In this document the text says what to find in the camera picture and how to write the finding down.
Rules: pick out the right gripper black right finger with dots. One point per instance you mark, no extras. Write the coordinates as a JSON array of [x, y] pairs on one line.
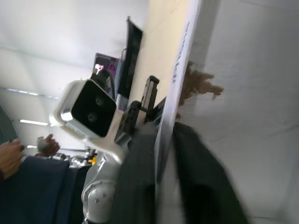
[[205, 186]]

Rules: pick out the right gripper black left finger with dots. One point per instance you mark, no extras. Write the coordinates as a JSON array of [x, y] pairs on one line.
[[135, 175]]

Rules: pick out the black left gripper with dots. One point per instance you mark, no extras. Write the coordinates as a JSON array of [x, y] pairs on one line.
[[130, 114]]

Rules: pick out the small grey object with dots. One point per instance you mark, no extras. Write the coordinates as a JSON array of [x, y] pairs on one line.
[[42, 142]]

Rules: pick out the white phone box lid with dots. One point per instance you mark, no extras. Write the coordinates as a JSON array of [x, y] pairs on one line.
[[257, 70]]

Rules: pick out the person's right hand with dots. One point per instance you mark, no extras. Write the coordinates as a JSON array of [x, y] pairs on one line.
[[52, 147]]

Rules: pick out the person's left hand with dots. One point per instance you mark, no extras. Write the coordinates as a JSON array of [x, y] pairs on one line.
[[10, 158]]

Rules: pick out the black monitor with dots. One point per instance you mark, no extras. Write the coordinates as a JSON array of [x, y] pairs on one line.
[[133, 58]]

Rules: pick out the purple lit screen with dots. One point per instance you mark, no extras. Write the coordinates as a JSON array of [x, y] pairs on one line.
[[109, 63]]

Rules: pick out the blue cloth garment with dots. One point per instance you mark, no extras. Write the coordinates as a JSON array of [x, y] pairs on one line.
[[35, 191]]

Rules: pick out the white robot camera head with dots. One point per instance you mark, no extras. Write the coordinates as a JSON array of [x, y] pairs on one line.
[[67, 98]]

